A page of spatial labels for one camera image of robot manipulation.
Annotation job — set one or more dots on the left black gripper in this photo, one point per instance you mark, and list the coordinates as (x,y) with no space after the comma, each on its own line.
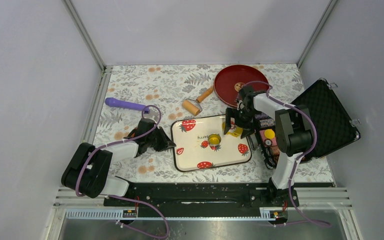
(166,142)

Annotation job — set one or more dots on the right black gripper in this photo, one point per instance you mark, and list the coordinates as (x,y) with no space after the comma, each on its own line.
(248,128)

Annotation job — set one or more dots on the yellow dough scrap strip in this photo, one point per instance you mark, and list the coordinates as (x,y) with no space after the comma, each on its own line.
(234,130)

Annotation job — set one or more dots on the strawberry print tray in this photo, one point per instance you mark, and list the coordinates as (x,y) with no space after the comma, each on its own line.
(200,144)

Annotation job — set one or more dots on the wooden dough roller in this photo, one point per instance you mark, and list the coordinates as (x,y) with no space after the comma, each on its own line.
(193,106)

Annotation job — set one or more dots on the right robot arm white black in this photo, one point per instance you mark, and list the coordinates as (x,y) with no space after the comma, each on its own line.
(295,133)

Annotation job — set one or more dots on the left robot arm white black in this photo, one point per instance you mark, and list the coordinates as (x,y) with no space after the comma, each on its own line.
(87,172)

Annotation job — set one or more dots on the yellow dough disc in case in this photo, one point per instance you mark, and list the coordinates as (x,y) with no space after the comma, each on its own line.
(269,134)

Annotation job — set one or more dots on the red round plate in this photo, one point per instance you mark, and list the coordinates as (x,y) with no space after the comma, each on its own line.
(230,80)

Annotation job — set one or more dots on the floral table mat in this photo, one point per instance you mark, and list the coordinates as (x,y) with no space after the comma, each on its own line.
(165,87)

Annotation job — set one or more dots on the black foam-lined case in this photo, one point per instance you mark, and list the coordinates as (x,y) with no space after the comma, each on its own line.
(334,126)

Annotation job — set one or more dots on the orange handle metal scraper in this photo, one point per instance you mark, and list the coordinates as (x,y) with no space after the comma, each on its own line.
(131,134)

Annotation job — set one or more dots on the purple handle tool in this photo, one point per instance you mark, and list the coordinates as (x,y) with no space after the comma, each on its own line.
(116,103)

